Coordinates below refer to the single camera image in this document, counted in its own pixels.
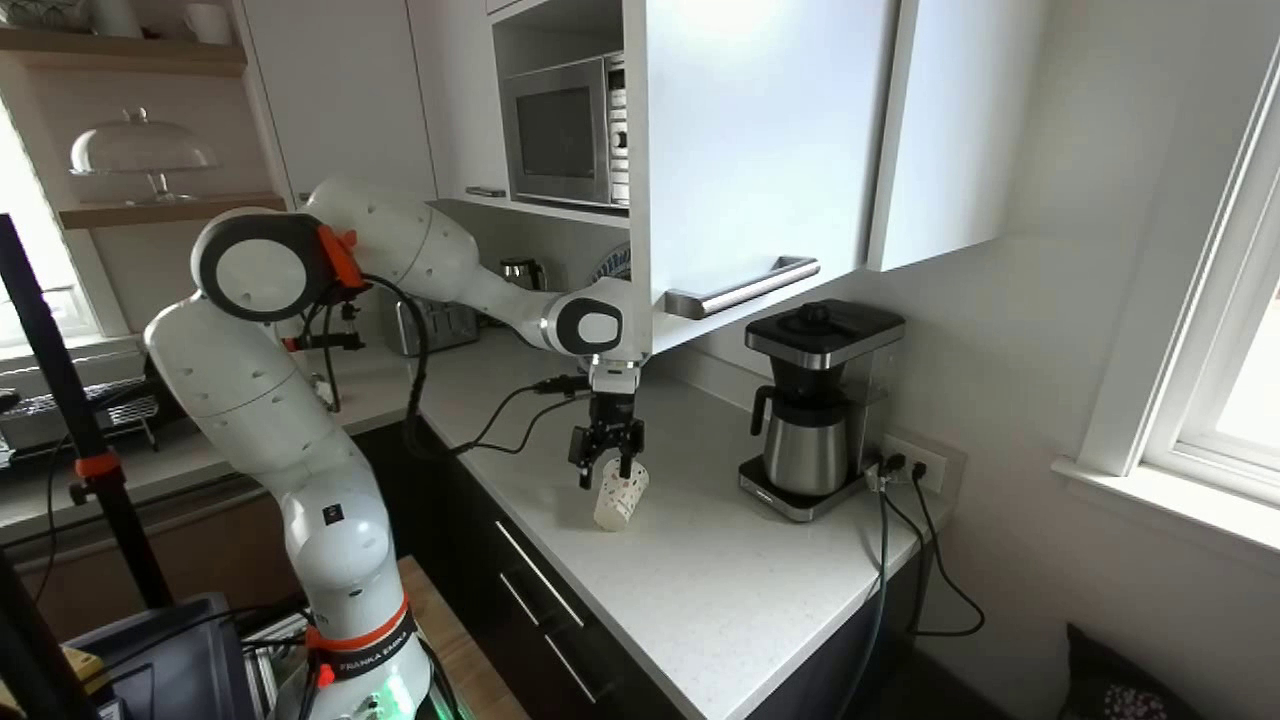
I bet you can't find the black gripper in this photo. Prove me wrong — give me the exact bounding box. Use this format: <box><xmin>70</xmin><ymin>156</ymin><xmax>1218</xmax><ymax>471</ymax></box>
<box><xmin>568</xmin><ymin>386</ymin><xmax>654</xmax><ymax>492</ymax></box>

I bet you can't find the dotted white paper cup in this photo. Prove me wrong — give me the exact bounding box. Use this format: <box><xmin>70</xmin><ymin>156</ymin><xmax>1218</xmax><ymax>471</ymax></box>
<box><xmin>585</xmin><ymin>450</ymin><xmax>654</xmax><ymax>532</ymax></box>

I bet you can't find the dark lower drawer cabinet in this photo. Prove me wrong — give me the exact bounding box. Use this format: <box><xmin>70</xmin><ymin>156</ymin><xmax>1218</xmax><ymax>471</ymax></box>
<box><xmin>336</xmin><ymin>415</ymin><xmax>937</xmax><ymax>720</ymax></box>

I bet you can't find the steel black coffee maker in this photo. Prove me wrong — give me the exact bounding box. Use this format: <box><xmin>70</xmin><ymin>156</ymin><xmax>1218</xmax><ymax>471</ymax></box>
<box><xmin>738</xmin><ymin>295</ymin><xmax>911</xmax><ymax>526</ymax></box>

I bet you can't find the silver toaster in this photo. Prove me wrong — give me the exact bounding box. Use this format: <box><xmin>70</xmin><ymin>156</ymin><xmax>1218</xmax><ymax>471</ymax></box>
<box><xmin>390</xmin><ymin>292</ymin><xmax>489</xmax><ymax>360</ymax></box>

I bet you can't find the silver microwave oven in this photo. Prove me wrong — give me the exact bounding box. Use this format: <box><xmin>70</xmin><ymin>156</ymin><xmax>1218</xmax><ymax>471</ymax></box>
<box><xmin>500</xmin><ymin>51</ymin><xmax>632</xmax><ymax>216</ymax></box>

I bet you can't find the white open cabinet door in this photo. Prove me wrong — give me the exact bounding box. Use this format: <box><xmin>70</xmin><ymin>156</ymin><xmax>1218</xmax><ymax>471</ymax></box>
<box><xmin>623</xmin><ymin>0</ymin><xmax>924</xmax><ymax>357</ymax></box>

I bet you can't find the white upper cabinet body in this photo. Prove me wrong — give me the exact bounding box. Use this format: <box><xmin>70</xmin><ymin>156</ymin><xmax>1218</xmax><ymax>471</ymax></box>
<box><xmin>238</xmin><ymin>0</ymin><xmax>646</xmax><ymax>231</ymax></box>

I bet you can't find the black bag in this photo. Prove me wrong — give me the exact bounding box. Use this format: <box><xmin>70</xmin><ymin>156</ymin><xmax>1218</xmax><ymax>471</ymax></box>
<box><xmin>65</xmin><ymin>590</ymin><xmax>272</xmax><ymax>720</ymax></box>

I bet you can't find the black tripod stand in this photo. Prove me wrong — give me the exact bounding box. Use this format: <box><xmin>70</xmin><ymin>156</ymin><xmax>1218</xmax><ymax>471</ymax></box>
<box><xmin>0</xmin><ymin>210</ymin><xmax>175</xmax><ymax>720</ymax></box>

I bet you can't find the glass cake dome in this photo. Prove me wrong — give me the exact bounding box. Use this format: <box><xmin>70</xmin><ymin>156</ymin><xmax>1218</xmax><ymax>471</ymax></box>
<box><xmin>70</xmin><ymin>104</ymin><xmax>217</xmax><ymax>184</ymax></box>

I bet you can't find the white framed window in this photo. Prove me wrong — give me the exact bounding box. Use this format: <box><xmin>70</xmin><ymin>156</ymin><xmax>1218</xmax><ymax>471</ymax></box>
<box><xmin>1052</xmin><ymin>51</ymin><xmax>1280</xmax><ymax>553</ymax></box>

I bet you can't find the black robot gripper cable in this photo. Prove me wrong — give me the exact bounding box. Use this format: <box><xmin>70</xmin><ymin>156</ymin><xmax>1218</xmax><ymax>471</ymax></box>
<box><xmin>317</xmin><ymin>271</ymin><xmax>592</xmax><ymax>459</ymax></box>

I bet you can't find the long steel drawer handle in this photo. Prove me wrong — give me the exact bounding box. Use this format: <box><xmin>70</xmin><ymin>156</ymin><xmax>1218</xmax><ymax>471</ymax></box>
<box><xmin>493</xmin><ymin>514</ymin><xmax>588</xmax><ymax>632</ymax></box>

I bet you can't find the short steel drawer handle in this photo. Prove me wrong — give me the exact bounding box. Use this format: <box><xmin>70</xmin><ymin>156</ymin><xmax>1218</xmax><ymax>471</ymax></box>
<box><xmin>497</xmin><ymin>570</ymin><xmax>543</xmax><ymax>632</ymax></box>
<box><xmin>540</xmin><ymin>632</ymin><xmax>601</xmax><ymax>707</ymax></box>

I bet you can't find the steel cabinet door handle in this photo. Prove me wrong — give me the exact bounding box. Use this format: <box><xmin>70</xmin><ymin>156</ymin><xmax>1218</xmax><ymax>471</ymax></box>
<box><xmin>661</xmin><ymin>253</ymin><xmax>826</xmax><ymax>322</ymax></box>

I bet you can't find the black power cable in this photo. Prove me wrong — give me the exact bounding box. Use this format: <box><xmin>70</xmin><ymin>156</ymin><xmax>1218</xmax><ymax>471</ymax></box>
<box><xmin>834</xmin><ymin>456</ymin><xmax>899</xmax><ymax>720</ymax></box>
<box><xmin>905</xmin><ymin>463</ymin><xmax>994</xmax><ymax>639</ymax></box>

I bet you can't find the white wall power outlet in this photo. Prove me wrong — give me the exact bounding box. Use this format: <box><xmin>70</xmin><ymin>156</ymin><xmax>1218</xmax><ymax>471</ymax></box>
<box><xmin>871</xmin><ymin>430</ymin><xmax>968</xmax><ymax>504</ymax></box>

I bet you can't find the wooden wall shelf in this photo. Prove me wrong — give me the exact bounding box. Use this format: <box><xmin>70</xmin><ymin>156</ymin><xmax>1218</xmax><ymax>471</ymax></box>
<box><xmin>0</xmin><ymin>24</ymin><xmax>292</xmax><ymax>231</ymax></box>

